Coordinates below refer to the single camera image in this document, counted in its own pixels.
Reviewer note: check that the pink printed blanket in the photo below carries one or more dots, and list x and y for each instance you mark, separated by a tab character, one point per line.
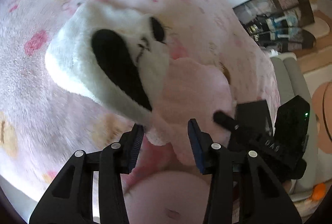
31	99

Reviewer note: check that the dark wardrobe shelf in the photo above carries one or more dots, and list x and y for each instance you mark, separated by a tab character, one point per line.
275	13

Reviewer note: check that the small orange object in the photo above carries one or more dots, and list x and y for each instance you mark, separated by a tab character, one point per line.
318	191

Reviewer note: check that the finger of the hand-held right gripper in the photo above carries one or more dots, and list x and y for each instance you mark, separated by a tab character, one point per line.
223	117

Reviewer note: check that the pink plush cushion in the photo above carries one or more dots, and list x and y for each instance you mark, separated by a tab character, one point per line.
166	195

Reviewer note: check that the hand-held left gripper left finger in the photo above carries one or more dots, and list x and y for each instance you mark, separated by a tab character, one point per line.
136	143

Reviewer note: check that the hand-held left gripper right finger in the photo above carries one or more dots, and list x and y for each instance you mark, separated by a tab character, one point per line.
195	143

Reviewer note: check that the white dog plush toy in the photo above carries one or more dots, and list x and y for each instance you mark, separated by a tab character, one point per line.
85	63

